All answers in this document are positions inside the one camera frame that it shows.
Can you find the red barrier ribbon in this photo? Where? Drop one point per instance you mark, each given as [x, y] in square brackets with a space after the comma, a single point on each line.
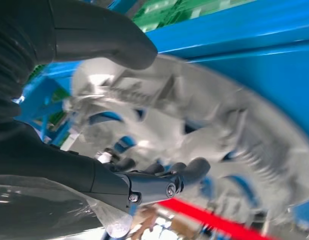
[207, 218]

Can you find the blue metal shelf rack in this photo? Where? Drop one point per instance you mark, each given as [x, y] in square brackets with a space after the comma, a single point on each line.
[269, 82]

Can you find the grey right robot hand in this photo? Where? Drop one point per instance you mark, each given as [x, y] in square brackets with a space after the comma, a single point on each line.
[56, 172]

